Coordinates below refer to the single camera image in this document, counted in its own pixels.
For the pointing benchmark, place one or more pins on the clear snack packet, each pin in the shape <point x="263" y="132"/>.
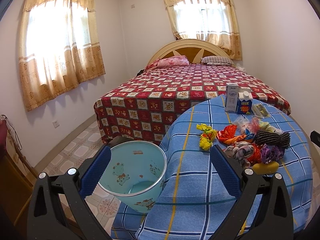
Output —
<point x="260" y="111"/>

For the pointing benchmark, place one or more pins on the striped pillow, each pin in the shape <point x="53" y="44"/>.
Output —
<point x="217" y="60"/>

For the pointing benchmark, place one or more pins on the cream wooden headboard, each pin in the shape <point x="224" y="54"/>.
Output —
<point x="193" y="49"/>

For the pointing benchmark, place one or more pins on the white wall socket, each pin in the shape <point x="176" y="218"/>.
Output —
<point x="56" y="124"/>

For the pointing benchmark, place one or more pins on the grey white milk carton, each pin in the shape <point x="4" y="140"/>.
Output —
<point x="232" y="90"/>

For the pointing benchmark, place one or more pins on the blue plaid tablecloth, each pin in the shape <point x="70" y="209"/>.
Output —
<point x="194" y="201"/>

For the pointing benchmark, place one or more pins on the blue juice carton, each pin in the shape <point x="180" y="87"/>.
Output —
<point x="244" y="103"/>

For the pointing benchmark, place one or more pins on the right beige curtain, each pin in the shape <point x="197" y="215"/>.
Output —
<point x="213" y="21"/>

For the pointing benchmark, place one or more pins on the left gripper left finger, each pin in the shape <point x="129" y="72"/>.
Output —
<point x="46" y="218"/>

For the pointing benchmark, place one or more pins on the purple wrapper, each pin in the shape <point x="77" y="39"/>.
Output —
<point x="271" y="153"/>

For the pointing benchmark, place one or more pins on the pink pillow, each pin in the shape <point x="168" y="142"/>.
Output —
<point x="173" y="61"/>

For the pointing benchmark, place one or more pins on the yellow plastic bag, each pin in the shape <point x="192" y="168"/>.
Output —
<point x="207" y="137"/>

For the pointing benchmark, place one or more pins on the wooden dresser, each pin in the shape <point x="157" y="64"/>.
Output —
<point x="16" y="183"/>

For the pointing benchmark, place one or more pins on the light blue cartoon trash bin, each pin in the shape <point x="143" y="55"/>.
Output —
<point x="135" y="174"/>

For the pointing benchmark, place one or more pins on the clear white plastic bag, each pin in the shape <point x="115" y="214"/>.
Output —
<point x="242" y="123"/>

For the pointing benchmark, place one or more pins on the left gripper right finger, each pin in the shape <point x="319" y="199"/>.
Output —
<point x="273" y="219"/>

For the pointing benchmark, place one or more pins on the pink plastic bag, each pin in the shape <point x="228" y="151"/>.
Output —
<point x="254" y="125"/>

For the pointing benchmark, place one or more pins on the black striped sock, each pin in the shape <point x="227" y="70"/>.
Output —
<point x="272" y="139"/>

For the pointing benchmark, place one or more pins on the beige curtain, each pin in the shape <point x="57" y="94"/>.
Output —
<point x="58" y="48"/>
<point x="213" y="21"/>

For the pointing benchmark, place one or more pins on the orange blue foil wrapper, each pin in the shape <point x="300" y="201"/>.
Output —
<point x="228" y="137"/>

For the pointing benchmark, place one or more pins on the red plastic bag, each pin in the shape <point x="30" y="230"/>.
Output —
<point x="255" y="158"/>

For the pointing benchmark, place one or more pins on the red patterned bed cover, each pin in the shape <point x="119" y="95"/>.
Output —
<point x="144" y="107"/>

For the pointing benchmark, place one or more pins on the left beige curtain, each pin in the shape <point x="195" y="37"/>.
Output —
<point x="58" y="48"/>

